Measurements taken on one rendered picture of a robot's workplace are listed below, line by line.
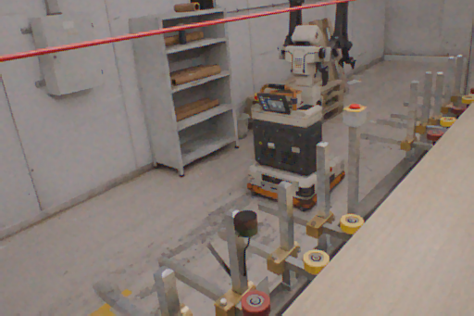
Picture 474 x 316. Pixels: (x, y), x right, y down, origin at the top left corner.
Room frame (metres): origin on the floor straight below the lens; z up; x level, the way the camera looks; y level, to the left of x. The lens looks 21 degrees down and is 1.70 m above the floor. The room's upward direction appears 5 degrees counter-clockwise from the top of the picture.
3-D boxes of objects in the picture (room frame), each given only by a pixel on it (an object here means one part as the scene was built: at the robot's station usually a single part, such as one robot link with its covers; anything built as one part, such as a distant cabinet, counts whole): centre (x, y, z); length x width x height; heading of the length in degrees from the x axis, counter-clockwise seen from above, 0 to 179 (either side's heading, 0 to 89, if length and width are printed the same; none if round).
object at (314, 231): (1.28, -0.29, 0.84); 0.14 x 0.06 x 0.05; 137
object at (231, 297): (0.91, 0.04, 0.85); 0.14 x 0.06 x 0.05; 137
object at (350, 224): (1.18, -0.38, 0.85); 0.08 x 0.08 x 0.11
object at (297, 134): (3.04, -0.44, 0.59); 0.55 x 0.34 x 0.83; 48
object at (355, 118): (1.49, -0.49, 1.18); 0.07 x 0.07 x 0.08; 47
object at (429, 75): (2.22, -1.16, 0.93); 0.04 x 0.04 x 0.48; 47
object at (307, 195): (3.11, -0.50, 0.16); 0.67 x 0.64 x 0.25; 138
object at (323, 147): (1.30, -0.31, 0.92); 0.04 x 0.04 x 0.48; 47
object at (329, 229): (1.31, -0.24, 0.83); 0.43 x 0.03 x 0.04; 47
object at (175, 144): (4.04, 0.44, 0.78); 0.90 x 0.45 x 1.55; 137
